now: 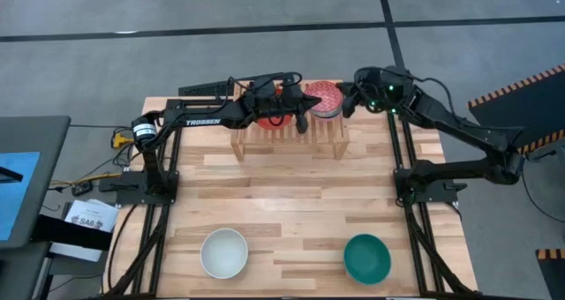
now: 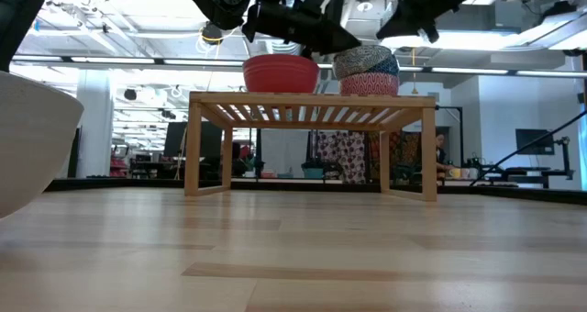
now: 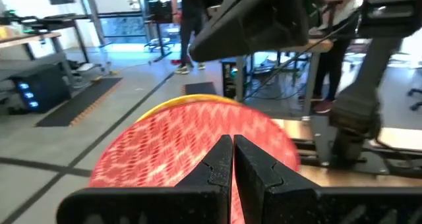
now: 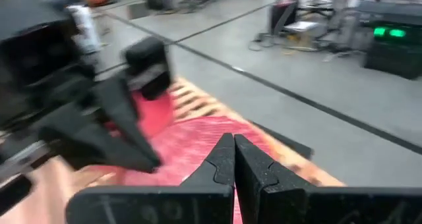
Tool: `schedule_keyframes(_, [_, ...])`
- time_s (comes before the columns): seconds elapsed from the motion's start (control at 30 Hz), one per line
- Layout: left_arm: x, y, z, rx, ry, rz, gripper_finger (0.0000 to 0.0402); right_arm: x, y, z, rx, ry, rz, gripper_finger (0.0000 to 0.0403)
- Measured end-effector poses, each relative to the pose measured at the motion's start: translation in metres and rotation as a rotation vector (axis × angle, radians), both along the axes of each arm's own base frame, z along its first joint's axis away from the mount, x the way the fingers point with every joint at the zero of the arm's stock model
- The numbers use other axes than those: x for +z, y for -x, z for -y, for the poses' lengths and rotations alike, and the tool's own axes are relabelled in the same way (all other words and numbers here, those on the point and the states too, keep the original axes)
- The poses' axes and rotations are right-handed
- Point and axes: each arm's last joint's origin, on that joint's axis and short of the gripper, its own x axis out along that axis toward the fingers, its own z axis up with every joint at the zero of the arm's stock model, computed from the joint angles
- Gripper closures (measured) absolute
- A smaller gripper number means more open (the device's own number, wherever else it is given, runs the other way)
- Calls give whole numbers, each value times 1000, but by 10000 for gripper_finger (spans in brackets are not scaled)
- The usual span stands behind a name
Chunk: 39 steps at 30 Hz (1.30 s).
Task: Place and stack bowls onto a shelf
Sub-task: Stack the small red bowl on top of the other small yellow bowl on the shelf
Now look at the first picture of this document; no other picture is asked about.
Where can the white printed paper sheet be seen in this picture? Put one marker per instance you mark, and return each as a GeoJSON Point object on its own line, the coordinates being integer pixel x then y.
{"type": "Point", "coordinates": [88, 214]}

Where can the black power adapter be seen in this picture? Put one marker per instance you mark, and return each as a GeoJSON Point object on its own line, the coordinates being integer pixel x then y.
{"type": "Point", "coordinates": [81, 189]}

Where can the plain white bowl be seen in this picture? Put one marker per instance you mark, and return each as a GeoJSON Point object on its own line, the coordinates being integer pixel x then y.
{"type": "Point", "coordinates": [224, 252]}

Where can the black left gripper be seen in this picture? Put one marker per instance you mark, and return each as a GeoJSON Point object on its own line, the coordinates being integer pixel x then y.
{"type": "Point", "coordinates": [265, 103]}

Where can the grey side table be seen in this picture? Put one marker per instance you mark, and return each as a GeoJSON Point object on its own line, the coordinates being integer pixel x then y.
{"type": "Point", "coordinates": [48, 137]}

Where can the green floral patterned bowl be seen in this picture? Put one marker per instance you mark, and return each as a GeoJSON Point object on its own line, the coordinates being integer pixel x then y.
{"type": "Point", "coordinates": [367, 259]}

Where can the dark mat with striped edge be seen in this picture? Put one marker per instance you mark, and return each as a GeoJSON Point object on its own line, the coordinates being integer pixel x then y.
{"type": "Point", "coordinates": [554, 278]}
{"type": "Point", "coordinates": [521, 114]}

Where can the blue sheet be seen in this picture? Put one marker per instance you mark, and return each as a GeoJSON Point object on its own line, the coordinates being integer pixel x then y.
{"type": "Point", "coordinates": [20, 203]}

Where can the black low shelf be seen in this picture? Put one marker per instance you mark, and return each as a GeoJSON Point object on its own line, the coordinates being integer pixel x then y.
{"type": "Point", "coordinates": [57, 234]}

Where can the plain white paper sheet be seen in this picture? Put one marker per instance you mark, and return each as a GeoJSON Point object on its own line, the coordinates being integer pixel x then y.
{"type": "Point", "coordinates": [75, 252]}

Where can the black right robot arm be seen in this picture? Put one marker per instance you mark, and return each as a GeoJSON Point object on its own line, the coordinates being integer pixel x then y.
{"type": "Point", "coordinates": [463, 132]}

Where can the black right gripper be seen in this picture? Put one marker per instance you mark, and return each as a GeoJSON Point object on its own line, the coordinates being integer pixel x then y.
{"type": "Point", "coordinates": [379, 90]}

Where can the plain red bowl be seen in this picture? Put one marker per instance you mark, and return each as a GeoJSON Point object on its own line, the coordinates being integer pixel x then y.
{"type": "Point", "coordinates": [265, 124]}

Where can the yellow plug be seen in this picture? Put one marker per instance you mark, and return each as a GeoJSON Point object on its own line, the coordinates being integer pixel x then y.
{"type": "Point", "coordinates": [120, 140]}

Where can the wooden slatted shelf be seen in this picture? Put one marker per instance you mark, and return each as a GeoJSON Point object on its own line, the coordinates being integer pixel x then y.
{"type": "Point", "coordinates": [326, 137]}

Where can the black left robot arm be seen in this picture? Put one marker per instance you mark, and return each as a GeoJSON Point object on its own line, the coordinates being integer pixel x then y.
{"type": "Point", "coordinates": [198, 121]}

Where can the red zigzag patterned bowl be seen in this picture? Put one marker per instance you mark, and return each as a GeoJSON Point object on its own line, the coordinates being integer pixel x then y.
{"type": "Point", "coordinates": [323, 96]}

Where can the black metal table frame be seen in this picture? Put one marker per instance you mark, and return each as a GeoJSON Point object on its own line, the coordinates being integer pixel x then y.
{"type": "Point", "coordinates": [391, 145]}

